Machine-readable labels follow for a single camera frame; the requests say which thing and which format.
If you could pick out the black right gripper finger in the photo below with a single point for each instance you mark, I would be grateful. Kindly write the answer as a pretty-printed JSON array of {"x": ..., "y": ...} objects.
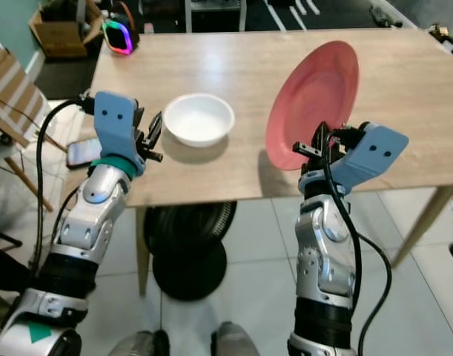
[
  {"x": 316, "y": 139},
  {"x": 326, "y": 138}
]

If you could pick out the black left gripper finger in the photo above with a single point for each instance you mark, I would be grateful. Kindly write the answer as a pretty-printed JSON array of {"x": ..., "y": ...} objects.
[
  {"x": 149, "y": 132},
  {"x": 158, "y": 126}
]

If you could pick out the red plate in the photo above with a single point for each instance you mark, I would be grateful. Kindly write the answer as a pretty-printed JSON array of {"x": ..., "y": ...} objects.
[{"x": 315, "y": 93}]

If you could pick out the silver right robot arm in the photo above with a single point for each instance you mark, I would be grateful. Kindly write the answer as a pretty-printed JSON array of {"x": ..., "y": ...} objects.
[{"x": 326, "y": 267}]

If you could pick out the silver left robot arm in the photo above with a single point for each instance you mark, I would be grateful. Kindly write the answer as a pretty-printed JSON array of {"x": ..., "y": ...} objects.
[{"x": 85, "y": 230}]

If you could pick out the white bowl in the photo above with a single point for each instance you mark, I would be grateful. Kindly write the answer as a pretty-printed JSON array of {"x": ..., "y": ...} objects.
[{"x": 199, "y": 119}]

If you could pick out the black smartphone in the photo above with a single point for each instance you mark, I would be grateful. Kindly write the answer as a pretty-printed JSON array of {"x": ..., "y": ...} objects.
[{"x": 84, "y": 152}]

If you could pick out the black speaker with rainbow light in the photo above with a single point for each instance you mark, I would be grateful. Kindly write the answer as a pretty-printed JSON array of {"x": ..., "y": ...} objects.
[{"x": 118, "y": 35}]

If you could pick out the wooden table leg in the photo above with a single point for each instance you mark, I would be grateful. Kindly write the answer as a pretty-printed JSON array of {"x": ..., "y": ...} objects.
[
  {"x": 422, "y": 222},
  {"x": 142, "y": 252}
]

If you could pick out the brown white striped cushion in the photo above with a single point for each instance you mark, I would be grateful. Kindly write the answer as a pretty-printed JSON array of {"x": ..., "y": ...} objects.
[{"x": 11, "y": 93}]

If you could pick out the wooden leg chair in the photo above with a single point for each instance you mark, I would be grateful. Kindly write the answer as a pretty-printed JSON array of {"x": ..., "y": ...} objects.
[{"x": 18, "y": 178}]

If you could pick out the brown cardboard box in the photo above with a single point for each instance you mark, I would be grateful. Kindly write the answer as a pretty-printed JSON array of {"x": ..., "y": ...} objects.
[{"x": 59, "y": 31}]

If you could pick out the black trouser leg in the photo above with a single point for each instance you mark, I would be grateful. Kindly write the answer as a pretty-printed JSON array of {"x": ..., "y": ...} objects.
[{"x": 15, "y": 271}]

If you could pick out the grey left robot foot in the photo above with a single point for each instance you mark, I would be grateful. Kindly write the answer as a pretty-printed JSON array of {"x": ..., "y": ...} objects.
[{"x": 144, "y": 343}]

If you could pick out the grey robot foot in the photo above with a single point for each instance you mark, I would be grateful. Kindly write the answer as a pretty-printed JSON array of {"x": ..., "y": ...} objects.
[
  {"x": 144, "y": 343},
  {"x": 241, "y": 341}
]

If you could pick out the grey right robot foot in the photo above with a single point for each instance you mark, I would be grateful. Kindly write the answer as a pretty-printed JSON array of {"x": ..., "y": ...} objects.
[{"x": 241, "y": 341}]

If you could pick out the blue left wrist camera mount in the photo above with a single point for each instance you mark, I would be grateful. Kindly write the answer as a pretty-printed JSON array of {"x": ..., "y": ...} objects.
[{"x": 118, "y": 130}]

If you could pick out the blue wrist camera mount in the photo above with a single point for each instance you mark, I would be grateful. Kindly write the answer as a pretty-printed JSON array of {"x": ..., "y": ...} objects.
[
  {"x": 118, "y": 130},
  {"x": 374, "y": 159}
]

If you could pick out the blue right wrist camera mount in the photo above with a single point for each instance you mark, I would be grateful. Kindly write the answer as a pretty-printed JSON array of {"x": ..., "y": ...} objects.
[{"x": 374, "y": 159}]

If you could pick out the white metal frame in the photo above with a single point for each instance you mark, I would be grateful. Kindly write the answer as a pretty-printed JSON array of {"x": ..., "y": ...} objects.
[{"x": 215, "y": 11}]

